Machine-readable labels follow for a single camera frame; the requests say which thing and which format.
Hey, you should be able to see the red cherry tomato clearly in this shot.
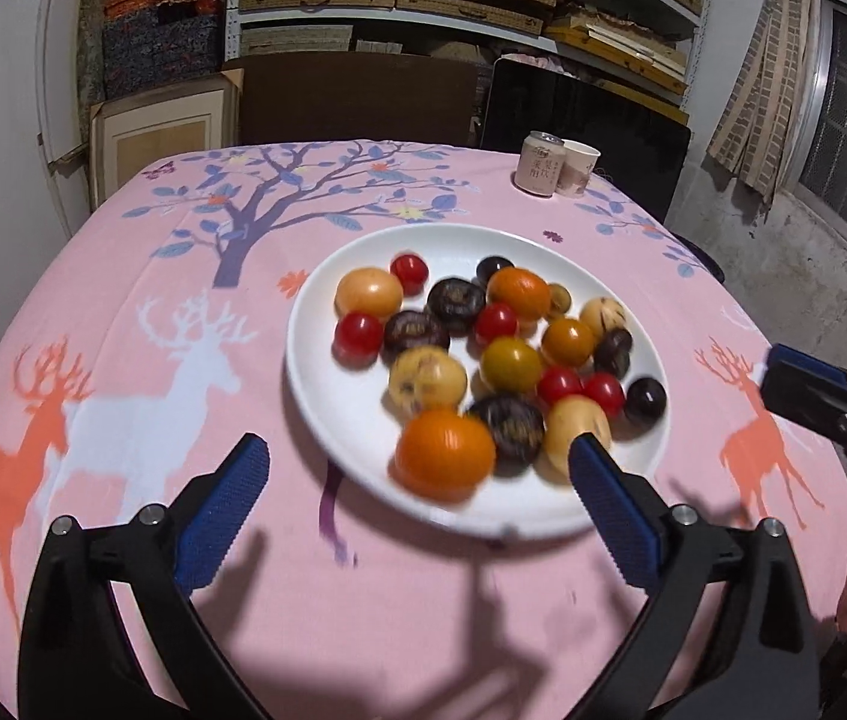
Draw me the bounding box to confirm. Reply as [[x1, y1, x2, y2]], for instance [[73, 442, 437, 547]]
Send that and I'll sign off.
[[537, 366, 584, 406], [333, 313, 385, 361], [474, 302, 520, 342], [390, 253, 430, 296], [582, 373, 627, 419]]

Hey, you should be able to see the beverage can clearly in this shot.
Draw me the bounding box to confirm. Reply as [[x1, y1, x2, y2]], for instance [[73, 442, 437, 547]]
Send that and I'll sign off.
[[513, 131, 565, 200]]

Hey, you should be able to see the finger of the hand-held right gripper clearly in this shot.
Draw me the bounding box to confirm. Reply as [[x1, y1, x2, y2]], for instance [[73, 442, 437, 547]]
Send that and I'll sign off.
[[759, 343, 847, 470]]

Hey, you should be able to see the black panel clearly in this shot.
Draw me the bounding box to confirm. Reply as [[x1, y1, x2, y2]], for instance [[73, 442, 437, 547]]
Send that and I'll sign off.
[[479, 56, 693, 224]]

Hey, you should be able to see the dark brown board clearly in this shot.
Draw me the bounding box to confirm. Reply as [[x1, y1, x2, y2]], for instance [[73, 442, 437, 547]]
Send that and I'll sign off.
[[224, 52, 492, 147]]

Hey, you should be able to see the grey stone slab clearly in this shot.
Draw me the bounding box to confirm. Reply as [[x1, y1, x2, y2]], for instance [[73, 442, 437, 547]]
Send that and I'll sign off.
[[78, 0, 109, 113]]

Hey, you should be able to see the pale yellow pepino melon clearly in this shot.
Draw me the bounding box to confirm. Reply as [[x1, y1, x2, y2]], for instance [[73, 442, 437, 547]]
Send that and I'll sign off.
[[543, 395, 613, 477], [388, 346, 469, 417], [579, 296, 628, 338]]

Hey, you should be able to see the brick pattern hanging cloth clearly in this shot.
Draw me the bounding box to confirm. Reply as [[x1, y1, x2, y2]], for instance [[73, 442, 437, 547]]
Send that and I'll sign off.
[[707, 0, 822, 203]]

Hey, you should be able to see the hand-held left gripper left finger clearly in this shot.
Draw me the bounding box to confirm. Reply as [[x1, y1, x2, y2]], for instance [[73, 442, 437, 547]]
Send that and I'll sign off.
[[16, 433, 274, 720]]

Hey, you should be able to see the dark water chestnut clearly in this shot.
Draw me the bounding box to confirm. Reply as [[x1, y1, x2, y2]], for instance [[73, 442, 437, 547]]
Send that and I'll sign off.
[[425, 277, 486, 335], [592, 328, 634, 378], [382, 310, 450, 361], [468, 394, 546, 466]]

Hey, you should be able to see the white plate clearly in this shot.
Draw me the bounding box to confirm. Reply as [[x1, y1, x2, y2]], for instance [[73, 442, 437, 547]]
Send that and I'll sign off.
[[286, 223, 672, 539]]

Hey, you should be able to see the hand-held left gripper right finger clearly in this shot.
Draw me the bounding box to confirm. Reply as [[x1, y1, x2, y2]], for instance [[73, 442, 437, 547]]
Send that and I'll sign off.
[[569, 431, 822, 720]]

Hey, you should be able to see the white door panel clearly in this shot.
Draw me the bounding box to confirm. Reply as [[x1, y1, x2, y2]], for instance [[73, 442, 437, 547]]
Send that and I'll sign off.
[[34, 0, 98, 237]]

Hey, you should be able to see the wooden framed panel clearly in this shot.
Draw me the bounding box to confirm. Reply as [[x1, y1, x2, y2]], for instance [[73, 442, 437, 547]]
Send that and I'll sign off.
[[88, 69, 246, 211]]

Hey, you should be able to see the orange mandarin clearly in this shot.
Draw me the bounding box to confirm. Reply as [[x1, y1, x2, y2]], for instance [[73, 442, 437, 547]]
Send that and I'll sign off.
[[393, 410, 497, 500], [485, 267, 552, 325]]

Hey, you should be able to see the orange tomato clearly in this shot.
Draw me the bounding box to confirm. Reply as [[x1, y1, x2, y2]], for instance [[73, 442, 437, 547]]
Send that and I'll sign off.
[[540, 316, 597, 366]]

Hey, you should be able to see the dark purple cherry tomato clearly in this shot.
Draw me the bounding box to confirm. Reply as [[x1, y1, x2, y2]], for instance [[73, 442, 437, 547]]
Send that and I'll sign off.
[[624, 377, 668, 428], [475, 255, 516, 287]]

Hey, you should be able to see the stack of dark patterned boxes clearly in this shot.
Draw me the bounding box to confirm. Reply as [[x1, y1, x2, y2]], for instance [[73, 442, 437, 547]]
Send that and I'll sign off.
[[100, 0, 225, 98]]

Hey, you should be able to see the white metal shelf rack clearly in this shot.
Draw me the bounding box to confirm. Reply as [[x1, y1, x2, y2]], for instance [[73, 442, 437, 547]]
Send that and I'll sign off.
[[224, 0, 717, 98]]

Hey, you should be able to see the paper cup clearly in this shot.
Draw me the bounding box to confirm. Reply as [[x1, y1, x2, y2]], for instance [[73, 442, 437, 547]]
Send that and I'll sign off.
[[556, 139, 602, 200]]

